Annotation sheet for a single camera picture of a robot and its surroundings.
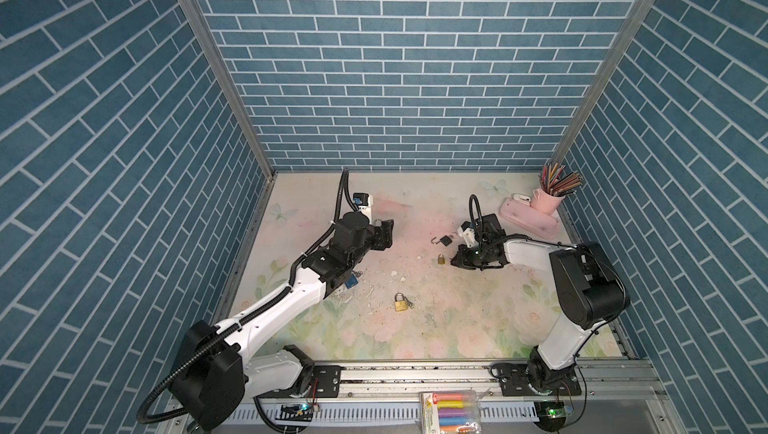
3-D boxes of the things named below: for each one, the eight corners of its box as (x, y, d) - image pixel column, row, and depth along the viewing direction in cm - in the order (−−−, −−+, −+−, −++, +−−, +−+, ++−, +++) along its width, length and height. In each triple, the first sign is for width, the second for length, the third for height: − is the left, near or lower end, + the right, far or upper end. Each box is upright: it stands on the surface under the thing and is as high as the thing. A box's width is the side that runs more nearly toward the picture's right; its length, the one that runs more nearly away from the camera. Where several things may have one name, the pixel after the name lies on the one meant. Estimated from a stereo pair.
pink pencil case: (494, 214, 110) (496, 209, 108) (503, 198, 115) (505, 194, 113) (551, 241, 103) (555, 237, 101) (558, 224, 108) (562, 219, 105)
